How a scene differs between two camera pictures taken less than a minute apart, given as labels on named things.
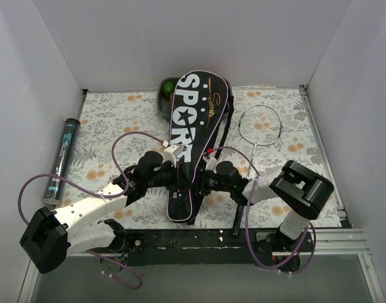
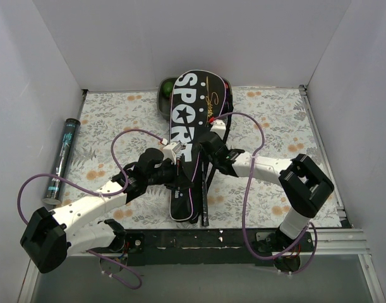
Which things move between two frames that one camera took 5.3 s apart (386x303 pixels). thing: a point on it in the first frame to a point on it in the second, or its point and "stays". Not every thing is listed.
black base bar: (201, 247) stays
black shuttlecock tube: (54, 191) stays
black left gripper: (179, 180) stays
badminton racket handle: (259, 124) to (205, 211)
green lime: (168, 88) stays
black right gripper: (202, 182) to (204, 145)
